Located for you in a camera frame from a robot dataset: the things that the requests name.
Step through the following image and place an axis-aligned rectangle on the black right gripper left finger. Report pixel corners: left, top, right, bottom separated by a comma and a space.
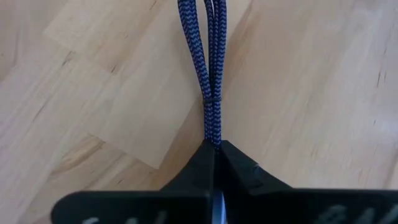
50, 139, 216, 224

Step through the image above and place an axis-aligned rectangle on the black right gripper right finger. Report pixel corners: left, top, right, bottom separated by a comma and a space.
216, 139, 398, 224

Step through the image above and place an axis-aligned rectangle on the blue braided USB-C cable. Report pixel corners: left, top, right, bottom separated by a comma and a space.
177, 0, 228, 149

